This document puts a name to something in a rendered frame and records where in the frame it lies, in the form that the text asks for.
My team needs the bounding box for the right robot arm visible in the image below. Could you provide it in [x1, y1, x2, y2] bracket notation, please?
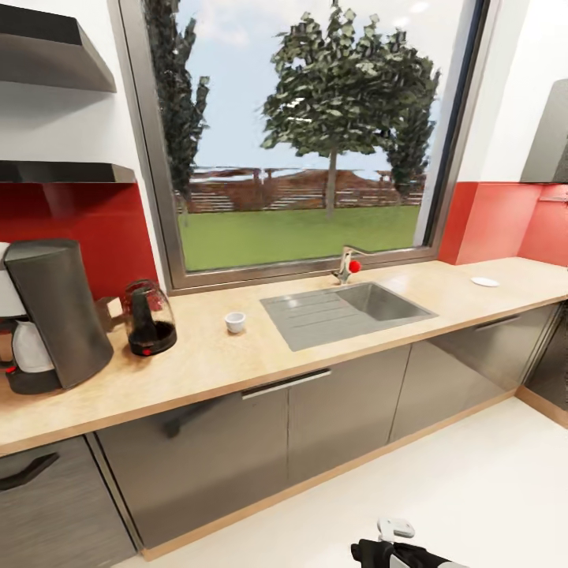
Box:
[350, 515, 469, 568]

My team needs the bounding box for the coffee cup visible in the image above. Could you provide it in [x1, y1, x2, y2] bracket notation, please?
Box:
[225, 312, 245, 334]

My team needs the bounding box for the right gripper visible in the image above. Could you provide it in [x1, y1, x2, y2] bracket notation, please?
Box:
[350, 539, 394, 568]

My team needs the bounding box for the electric kettle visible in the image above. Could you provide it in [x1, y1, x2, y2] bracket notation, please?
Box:
[122, 279, 178, 357]

